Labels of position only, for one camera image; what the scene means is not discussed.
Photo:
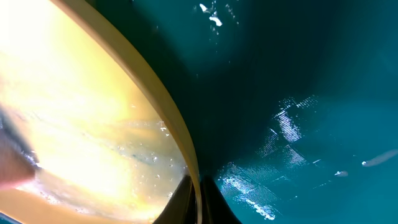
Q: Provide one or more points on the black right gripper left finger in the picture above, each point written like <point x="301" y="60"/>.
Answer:
<point x="181" y="208"/>

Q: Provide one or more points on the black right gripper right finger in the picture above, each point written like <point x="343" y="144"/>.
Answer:
<point x="215" y="208"/>

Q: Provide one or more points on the teal plastic tray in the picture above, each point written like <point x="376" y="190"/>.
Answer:
<point x="291" y="105"/>

